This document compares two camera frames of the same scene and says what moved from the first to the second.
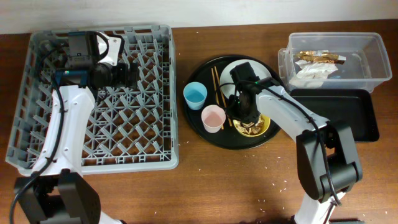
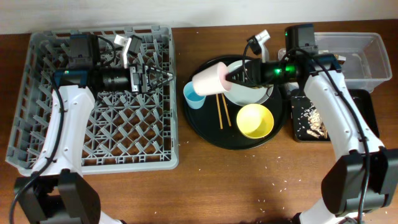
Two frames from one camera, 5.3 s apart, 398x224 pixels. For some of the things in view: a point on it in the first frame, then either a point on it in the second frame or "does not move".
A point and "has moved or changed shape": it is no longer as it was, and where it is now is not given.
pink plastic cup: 213,117 -> 211,79
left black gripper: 122,80 -> 143,85
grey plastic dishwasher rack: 127,129 does not move
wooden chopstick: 222,95 does not move
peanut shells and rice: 250,127 has moved or changed shape
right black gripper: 233,112 -> 257,77
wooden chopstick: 222,127 -> 219,112
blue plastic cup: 195,93 does not move
